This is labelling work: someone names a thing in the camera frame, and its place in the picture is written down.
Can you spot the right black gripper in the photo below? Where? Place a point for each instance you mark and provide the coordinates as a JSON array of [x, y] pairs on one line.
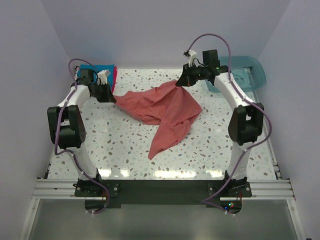
[[185, 79]]

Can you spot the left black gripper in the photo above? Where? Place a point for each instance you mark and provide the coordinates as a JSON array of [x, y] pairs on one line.
[[108, 96]]

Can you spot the salmon pink t shirt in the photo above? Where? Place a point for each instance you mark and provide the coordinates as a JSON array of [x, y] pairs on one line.
[[170, 107]]

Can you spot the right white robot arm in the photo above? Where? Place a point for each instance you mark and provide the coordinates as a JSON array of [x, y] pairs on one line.
[[246, 123]]

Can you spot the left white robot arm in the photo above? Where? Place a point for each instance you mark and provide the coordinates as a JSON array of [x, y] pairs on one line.
[[66, 127]]

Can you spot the folded red t shirt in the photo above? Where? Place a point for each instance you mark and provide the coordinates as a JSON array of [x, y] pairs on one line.
[[114, 81]]

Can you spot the folded blue t shirt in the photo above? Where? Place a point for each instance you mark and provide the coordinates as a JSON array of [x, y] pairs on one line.
[[97, 67]]

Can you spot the teal plastic basin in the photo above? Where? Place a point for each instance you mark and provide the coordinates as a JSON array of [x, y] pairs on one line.
[[248, 73]]

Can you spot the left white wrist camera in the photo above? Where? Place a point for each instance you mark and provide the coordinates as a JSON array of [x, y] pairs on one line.
[[102, 77]]

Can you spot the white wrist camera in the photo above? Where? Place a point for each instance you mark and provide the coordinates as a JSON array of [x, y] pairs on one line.
[[191, 55], [102, 77]]

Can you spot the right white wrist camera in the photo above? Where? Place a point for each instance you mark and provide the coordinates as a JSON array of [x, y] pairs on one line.
[[191, 55]]

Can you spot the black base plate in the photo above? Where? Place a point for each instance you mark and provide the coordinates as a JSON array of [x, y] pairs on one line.
[[230, 205]]

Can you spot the aluminium frame rail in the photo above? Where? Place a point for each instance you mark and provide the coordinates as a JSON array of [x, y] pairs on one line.
[[254, 189]]

